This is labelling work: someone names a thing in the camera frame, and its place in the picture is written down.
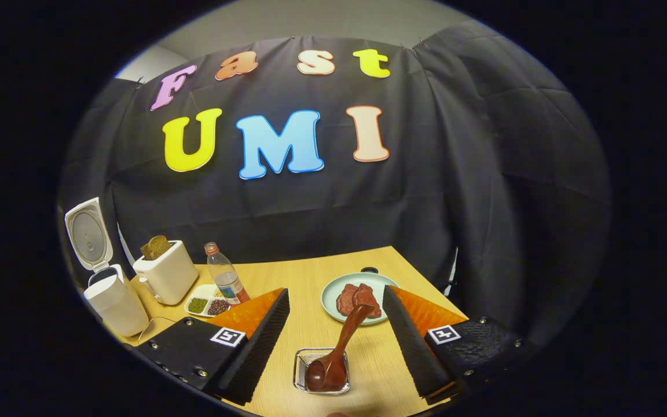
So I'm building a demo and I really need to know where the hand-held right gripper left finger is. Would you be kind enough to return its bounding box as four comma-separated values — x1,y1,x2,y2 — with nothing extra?
137,288,291,406

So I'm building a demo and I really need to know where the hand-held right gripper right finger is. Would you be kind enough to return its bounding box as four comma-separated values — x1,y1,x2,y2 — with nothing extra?
382,285,537,405

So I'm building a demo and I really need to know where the brown wooden spoon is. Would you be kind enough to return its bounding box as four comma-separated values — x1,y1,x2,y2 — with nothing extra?
305,303,376,392

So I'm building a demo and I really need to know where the white rice cooker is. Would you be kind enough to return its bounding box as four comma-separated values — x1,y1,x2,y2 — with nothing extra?
64,197,150,338

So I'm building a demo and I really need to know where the white divided dish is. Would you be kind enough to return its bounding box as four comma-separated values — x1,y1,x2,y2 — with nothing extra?
184,284,233,317

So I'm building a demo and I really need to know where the clear plastic bottle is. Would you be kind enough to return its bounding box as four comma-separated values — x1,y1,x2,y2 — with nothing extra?
204,242,251,305

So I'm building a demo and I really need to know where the pale green plate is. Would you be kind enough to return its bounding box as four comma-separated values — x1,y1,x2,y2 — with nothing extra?
321,272,401,326

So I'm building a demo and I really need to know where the white toaster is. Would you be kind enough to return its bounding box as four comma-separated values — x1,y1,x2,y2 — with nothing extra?
133,240,200,306

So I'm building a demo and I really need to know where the brown bread slice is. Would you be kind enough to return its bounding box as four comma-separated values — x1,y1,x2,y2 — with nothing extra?
140,235,172,261

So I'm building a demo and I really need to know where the black backdrop cloth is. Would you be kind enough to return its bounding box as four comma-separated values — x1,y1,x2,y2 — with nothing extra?
58,35,612,342

